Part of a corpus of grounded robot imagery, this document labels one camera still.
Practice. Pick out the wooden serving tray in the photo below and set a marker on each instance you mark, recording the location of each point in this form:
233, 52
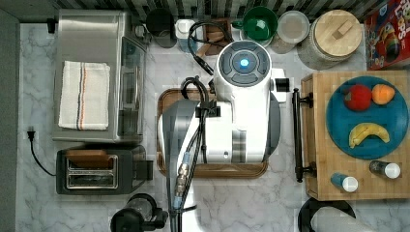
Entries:
212, 170

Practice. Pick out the blue plate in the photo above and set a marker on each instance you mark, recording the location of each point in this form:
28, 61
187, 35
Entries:
393, 116

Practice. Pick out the black two-slot toaster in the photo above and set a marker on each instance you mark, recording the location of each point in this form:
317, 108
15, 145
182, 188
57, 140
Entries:
102, 170

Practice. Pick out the white striped dish towel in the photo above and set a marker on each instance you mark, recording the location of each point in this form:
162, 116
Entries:
84, 97

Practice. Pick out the yellow plush banana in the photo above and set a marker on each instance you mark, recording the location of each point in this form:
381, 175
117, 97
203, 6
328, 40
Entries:
362, 131

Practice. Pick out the jar with wooden lid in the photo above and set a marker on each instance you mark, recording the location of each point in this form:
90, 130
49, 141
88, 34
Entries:
332, 38

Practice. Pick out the red plush apple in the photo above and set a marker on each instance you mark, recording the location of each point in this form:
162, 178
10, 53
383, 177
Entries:
358, 98

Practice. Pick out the wooden utensil holder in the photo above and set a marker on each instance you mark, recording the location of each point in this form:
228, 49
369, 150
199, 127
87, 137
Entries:
212, 34

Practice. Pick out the wooden drawer cabinet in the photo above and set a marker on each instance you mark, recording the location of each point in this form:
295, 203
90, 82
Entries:
324, 156

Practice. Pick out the orange plush fruit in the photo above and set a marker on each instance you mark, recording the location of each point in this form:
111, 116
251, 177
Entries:
382, 93

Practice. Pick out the blue salt shaker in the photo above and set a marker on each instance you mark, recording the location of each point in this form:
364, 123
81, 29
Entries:
344, 182

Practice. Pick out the silver toaster oven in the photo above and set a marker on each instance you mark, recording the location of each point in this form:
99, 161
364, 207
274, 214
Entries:
101, 36

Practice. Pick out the blue white supplement bottle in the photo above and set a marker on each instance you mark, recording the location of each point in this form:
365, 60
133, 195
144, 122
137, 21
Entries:
182, 28

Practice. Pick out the green mug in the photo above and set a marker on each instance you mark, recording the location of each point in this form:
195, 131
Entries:
259, 24

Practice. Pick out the red Froot Loops box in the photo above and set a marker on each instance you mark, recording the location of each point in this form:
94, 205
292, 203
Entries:
387, 33

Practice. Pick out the dark pepper shaker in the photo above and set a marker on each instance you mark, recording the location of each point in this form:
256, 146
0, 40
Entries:
390, 170

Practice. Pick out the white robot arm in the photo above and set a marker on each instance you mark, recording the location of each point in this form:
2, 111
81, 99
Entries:
233, 119

